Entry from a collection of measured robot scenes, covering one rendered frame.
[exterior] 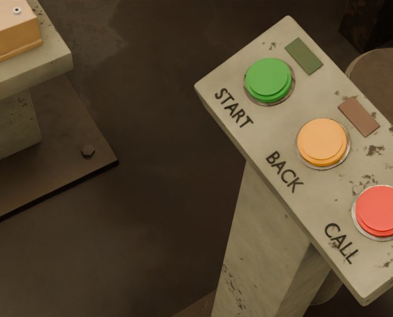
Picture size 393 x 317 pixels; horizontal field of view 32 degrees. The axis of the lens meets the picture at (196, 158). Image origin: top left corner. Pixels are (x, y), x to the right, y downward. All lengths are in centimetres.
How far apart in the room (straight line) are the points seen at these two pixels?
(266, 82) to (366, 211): 14
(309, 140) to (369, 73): 19
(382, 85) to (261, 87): 18
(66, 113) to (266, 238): 68
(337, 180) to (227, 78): 14
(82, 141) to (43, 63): 28
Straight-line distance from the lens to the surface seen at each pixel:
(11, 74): 100
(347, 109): 59
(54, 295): 115
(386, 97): 73
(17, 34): 99
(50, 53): 101
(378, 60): 75
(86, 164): 123
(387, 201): 55
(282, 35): 62
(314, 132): 57
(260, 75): 60
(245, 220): 71
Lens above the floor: 108
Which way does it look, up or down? 59 degrees down
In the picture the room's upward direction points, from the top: 6 degrees clockwise
